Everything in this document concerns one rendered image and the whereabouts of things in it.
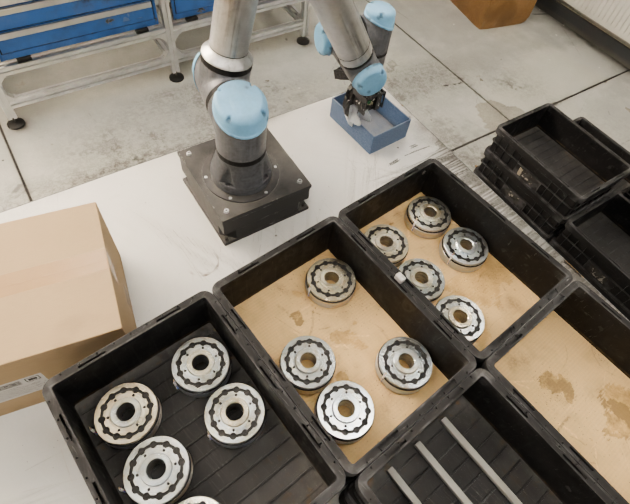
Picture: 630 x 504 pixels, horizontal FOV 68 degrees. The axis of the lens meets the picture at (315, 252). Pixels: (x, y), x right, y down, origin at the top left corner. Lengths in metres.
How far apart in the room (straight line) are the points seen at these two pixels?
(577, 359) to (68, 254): 1.02
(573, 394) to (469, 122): 2.01
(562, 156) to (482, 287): 1.07
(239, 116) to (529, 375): 0.78
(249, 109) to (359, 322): 0.49
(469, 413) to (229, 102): 0.77
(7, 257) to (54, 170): 1.47
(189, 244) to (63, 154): 1.43
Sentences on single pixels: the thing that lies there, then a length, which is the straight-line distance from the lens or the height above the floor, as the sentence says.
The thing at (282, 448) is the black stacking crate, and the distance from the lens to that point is 0.86.
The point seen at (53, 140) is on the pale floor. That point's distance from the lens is 2.62.
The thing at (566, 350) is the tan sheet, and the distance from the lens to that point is 1.09.
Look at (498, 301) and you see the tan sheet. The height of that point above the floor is 0.83.
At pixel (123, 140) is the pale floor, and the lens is 2.53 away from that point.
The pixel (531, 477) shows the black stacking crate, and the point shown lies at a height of 0.83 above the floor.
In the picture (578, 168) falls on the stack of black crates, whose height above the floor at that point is 0.49.
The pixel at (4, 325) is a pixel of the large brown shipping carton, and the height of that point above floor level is 0.90.
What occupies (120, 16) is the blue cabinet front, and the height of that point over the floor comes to 0.40.
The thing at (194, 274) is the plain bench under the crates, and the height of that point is 0.70.
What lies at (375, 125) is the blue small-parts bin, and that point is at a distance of 1.53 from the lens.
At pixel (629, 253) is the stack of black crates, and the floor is 0.38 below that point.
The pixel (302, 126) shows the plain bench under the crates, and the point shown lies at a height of 0.70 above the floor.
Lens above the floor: 1.68
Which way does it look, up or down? 56 degrees down
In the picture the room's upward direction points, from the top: 10 degrees clockwise
